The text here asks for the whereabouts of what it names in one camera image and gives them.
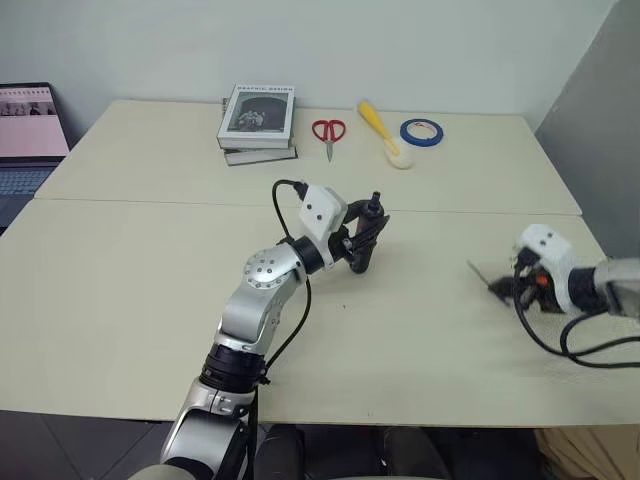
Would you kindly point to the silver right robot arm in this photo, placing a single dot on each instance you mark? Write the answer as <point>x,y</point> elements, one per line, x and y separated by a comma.
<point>617,292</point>

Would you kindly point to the thin metal screwdriver bit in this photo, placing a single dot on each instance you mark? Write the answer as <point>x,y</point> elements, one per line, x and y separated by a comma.
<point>479,272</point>

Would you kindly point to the grey open laptop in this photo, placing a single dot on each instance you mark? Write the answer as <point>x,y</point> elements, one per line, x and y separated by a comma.
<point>27,130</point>

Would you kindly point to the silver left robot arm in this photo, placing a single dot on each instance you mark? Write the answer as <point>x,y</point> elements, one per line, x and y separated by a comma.
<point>252,305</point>

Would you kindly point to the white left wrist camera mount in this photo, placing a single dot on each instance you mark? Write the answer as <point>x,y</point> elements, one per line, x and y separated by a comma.
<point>320,210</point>

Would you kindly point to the tan fabric object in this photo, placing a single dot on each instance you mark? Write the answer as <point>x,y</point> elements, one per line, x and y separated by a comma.
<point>590,455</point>

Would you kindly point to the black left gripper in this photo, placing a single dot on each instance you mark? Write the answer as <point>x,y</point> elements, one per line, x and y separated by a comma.
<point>342,245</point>

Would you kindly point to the grey partition panel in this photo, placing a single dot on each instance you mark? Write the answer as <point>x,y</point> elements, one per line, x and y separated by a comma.
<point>595,140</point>

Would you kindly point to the dark thick book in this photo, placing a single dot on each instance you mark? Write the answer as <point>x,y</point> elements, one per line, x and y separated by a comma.
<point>260,156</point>

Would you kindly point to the blue tape roll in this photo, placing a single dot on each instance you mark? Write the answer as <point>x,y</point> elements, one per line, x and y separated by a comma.
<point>406,131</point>

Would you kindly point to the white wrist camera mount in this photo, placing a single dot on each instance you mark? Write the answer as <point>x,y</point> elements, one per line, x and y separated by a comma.
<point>320,210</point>
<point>552,252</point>

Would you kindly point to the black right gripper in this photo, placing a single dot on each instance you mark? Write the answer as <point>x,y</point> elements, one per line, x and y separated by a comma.
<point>537,287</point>

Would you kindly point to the grey photo cover book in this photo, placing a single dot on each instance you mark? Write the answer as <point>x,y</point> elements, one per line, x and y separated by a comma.
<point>257,112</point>

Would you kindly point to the dark rounded shape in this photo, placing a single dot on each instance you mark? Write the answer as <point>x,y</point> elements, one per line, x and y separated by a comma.
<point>280,452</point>

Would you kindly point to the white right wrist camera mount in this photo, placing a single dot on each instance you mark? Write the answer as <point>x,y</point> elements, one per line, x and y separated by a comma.
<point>552,252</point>

